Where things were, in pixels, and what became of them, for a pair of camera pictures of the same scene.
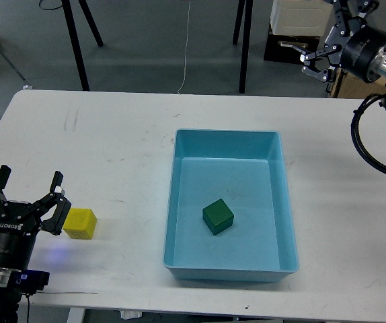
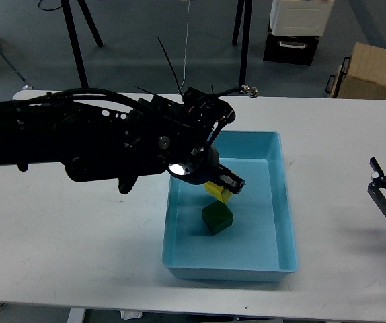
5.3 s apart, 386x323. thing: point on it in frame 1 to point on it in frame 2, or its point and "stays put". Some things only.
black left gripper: [7, 240] to [202, 165]
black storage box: [280, 48] stays put
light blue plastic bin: [245, 169] stays put
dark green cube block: [217, 217] stays put
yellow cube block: [81, 223] to [217, 192]
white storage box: [300, 17] stays put
